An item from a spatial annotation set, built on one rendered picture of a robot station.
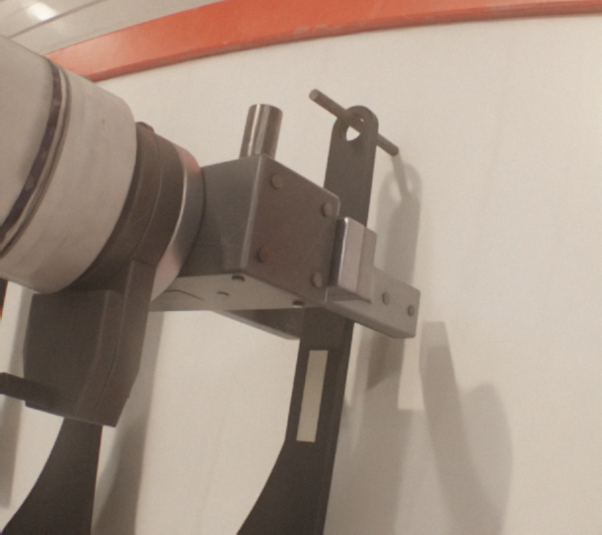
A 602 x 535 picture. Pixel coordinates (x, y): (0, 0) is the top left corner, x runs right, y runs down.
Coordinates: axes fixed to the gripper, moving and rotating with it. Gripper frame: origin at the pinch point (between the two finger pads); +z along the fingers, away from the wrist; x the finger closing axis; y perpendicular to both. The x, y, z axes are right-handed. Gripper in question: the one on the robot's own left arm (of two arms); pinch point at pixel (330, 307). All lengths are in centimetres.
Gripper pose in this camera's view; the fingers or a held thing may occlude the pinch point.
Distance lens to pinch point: 45.0
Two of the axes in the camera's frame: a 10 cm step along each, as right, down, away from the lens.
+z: 6.2, 3.1, 7.2
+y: 1.4, -9.5, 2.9
